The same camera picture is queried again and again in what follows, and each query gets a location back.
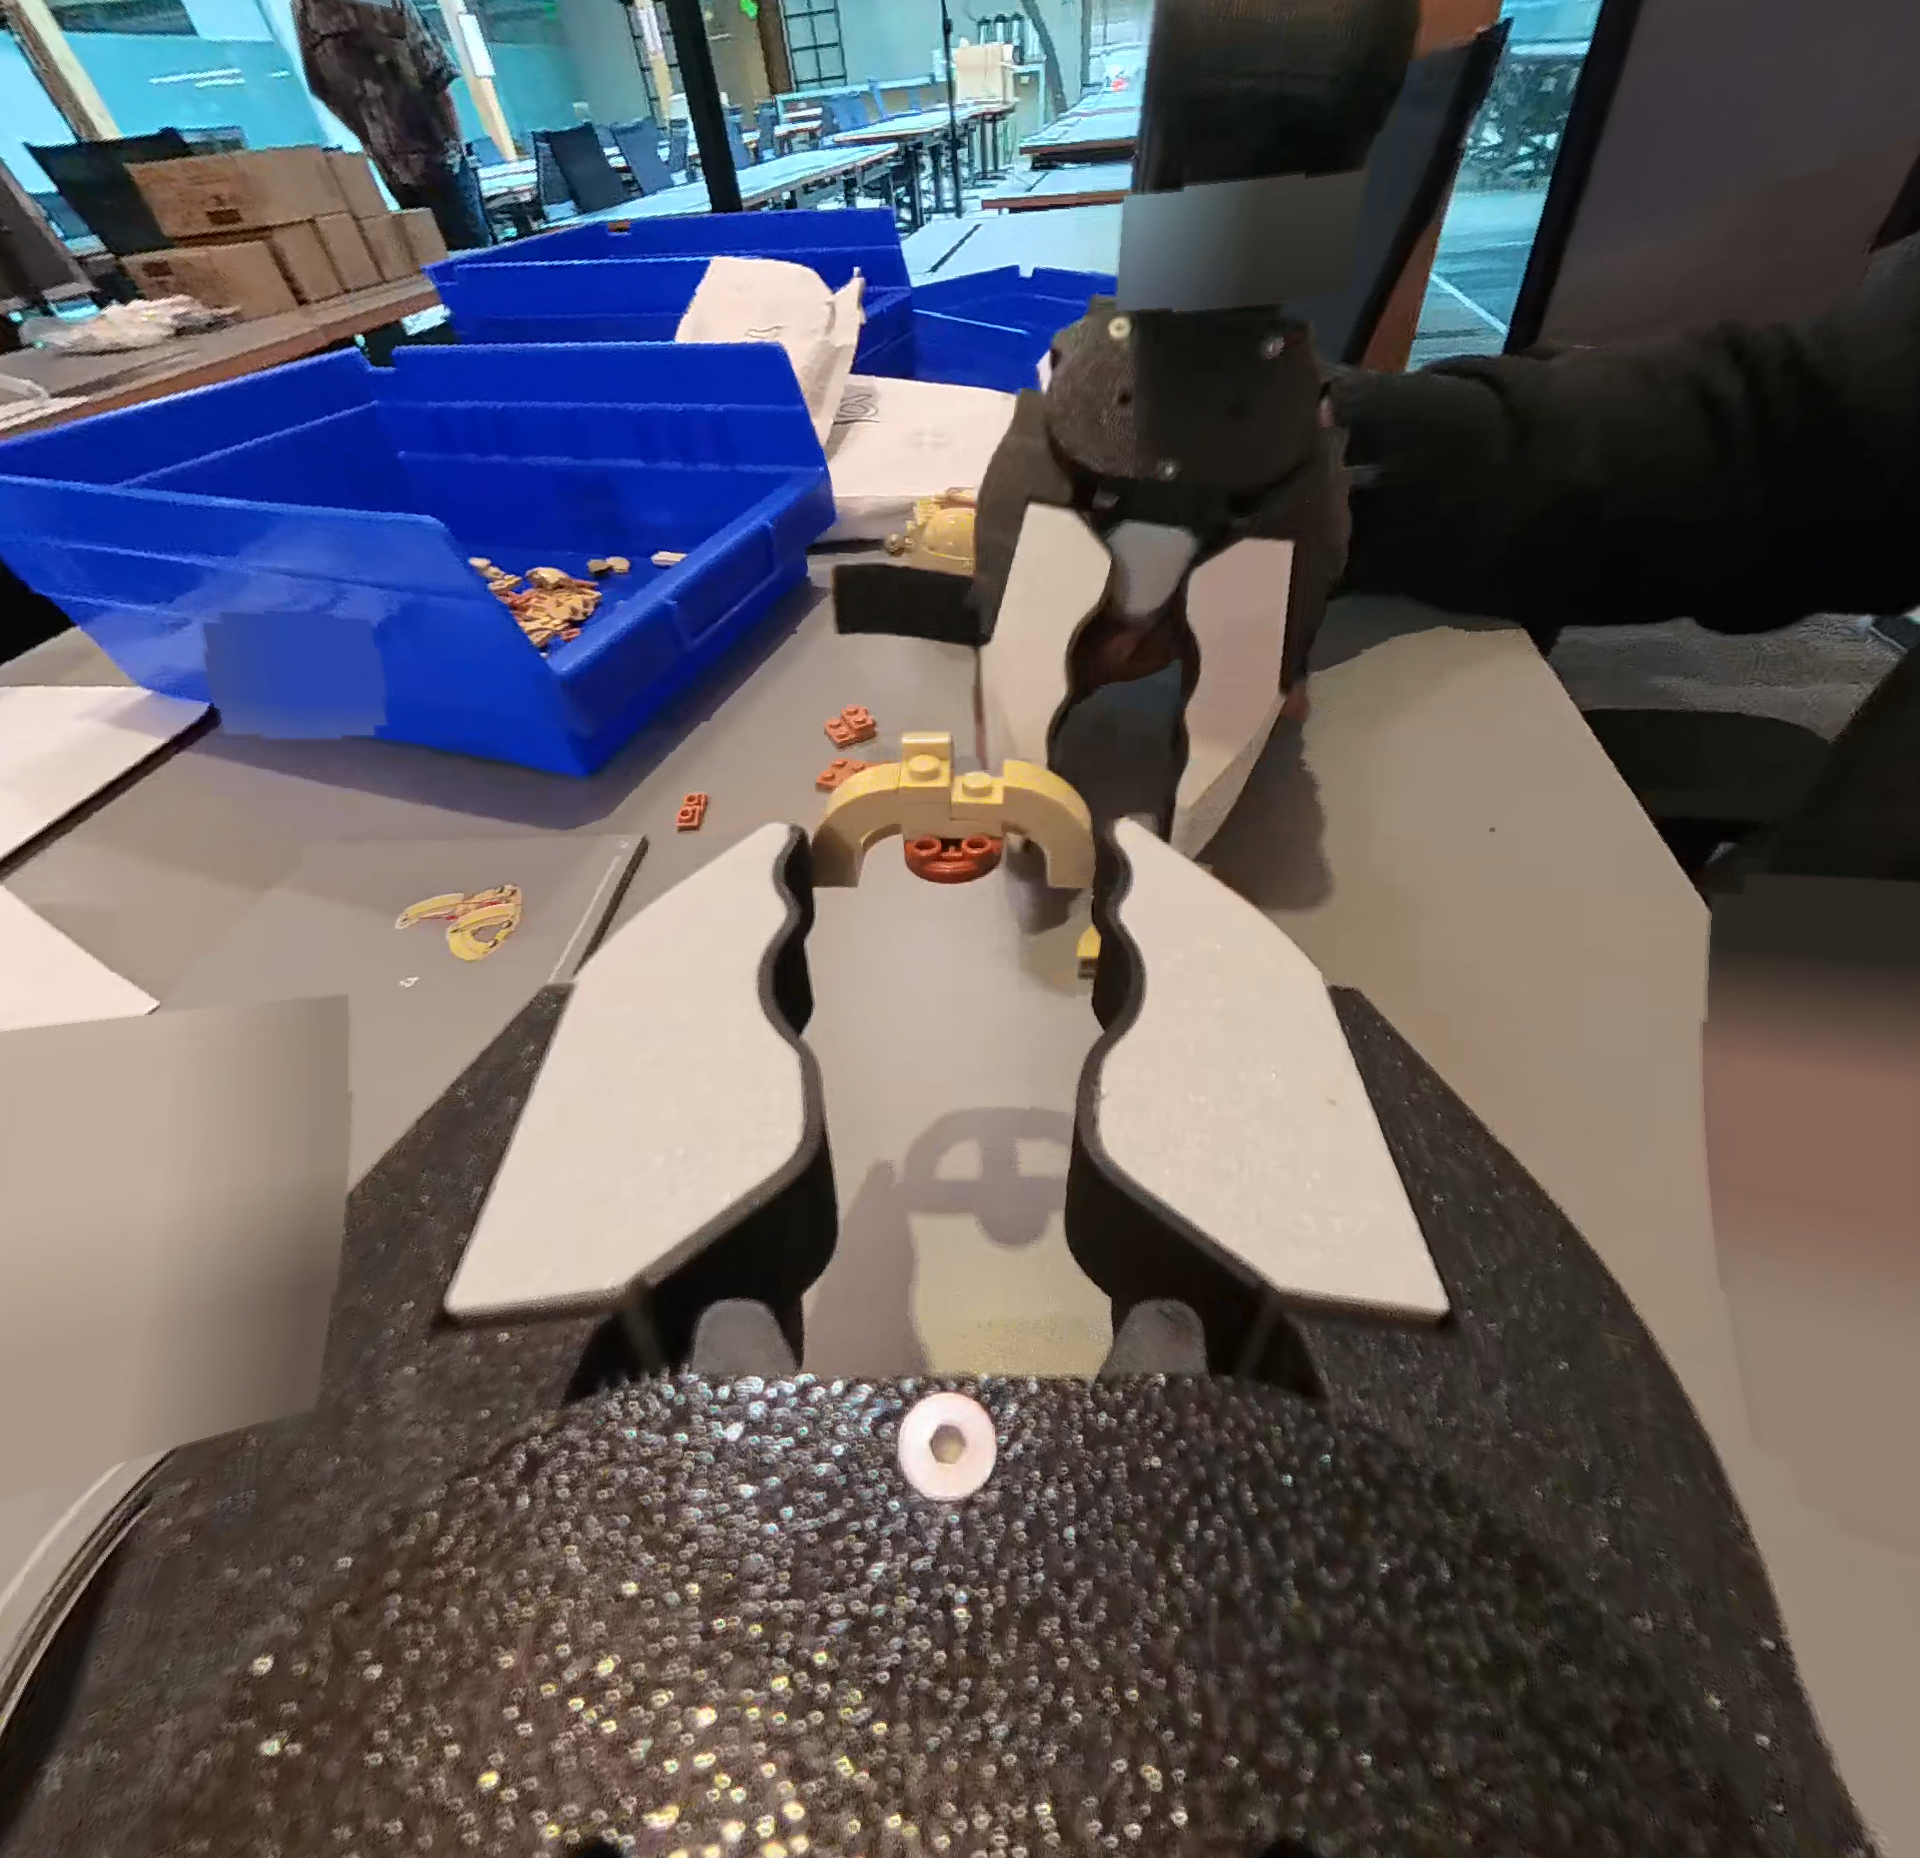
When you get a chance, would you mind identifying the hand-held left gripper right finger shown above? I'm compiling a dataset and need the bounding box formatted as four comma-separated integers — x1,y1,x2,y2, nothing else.
1069,817,1454,1355

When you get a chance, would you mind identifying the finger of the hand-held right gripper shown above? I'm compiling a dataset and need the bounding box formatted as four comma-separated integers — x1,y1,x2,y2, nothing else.
1168,537,1301,857
979,505,1119,761

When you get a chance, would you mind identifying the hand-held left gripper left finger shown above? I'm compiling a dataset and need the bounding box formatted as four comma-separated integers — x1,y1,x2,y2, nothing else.
445,820,836,1355

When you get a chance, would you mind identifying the tan arch brick assembly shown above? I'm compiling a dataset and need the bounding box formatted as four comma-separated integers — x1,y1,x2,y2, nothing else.
809,729,1097,900

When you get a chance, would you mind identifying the person's right forearm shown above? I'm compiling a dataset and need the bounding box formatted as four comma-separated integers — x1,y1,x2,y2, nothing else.
1328,274,1920,636

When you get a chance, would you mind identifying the grey desk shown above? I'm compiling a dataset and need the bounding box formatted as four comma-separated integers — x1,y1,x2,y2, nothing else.
0,537,1712,1665

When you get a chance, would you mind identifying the person's right hand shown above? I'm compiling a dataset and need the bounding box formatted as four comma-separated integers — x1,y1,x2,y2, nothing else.
1085,596,1195,686

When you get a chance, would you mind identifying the tan round brick model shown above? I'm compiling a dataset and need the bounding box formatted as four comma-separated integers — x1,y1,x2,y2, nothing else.
886,490,988,571

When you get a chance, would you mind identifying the grey instruction booklet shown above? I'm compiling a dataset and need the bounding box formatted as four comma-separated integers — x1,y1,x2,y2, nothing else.
166,832,651,1041

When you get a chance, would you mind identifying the blue plastic bin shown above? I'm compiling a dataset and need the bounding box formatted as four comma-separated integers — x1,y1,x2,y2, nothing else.
0,341,836,781
908,268,1124,393
428,208,921,382

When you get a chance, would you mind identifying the black framed monitor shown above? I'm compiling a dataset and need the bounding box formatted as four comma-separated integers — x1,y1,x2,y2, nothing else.
1344,20,1517,375

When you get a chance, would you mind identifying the crumpled white paper bag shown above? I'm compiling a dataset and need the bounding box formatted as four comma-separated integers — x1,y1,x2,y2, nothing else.
673,253,870,437

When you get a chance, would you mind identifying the row of office tables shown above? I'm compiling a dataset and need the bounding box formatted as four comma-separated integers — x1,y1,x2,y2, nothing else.
481,28,1142,217

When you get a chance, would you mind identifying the pile of small bricks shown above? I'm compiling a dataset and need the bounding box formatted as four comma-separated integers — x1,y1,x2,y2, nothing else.
464,548,696,648

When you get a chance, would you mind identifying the black floor lamp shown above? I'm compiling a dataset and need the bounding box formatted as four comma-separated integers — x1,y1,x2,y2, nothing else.
654,0,748,217

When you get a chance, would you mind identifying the white paper sheet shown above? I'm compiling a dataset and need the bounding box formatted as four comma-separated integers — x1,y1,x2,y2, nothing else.
0,883,162,1034

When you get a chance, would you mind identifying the wooden side table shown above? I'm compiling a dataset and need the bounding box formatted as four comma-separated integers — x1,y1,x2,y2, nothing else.
0,274,452,436

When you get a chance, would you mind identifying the stack of cardboard boxes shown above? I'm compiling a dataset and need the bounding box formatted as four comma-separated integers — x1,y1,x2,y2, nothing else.
118,145,452,322

